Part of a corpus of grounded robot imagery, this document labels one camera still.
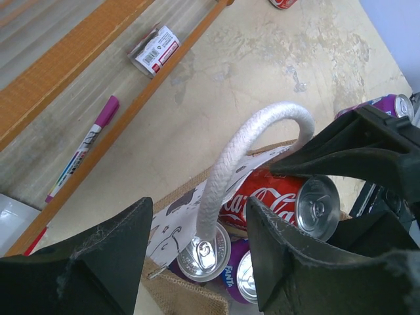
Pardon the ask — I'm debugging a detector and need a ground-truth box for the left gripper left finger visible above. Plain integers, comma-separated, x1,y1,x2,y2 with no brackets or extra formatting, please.
1,197,153,314

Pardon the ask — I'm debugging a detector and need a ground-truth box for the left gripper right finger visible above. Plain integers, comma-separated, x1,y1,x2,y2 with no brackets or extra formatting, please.
246,198,419,314

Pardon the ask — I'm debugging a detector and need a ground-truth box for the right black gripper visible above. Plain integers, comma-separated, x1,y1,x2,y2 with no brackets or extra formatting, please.
270,94,419,256

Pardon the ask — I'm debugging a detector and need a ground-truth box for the purple can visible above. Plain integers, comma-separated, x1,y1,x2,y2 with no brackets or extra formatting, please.
221,239,258,304
176,222,247,283
335,94,414,121

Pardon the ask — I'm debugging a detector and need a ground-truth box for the red cola can front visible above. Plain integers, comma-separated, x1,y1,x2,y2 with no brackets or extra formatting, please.
219,167,341,241

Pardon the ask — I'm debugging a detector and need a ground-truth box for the red cola can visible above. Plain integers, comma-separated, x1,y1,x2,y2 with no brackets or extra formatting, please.
219,167,341,241
270,0,297,10

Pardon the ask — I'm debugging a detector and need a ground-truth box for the canvas tote bag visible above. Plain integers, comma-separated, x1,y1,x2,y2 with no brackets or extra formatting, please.
142,102,314,314

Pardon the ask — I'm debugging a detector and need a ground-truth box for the white box under rack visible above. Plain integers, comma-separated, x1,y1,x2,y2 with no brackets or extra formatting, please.
0,194,40,257

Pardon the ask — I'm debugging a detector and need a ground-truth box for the pink-capped marker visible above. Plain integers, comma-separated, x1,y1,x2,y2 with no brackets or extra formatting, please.
45,96,119,203

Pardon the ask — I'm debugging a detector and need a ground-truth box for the orange wooden rack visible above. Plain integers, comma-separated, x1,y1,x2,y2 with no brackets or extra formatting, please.
1,1,232,256

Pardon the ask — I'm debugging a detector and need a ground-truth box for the red cola can back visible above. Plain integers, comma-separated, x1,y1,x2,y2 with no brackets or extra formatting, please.
270,0,297,10

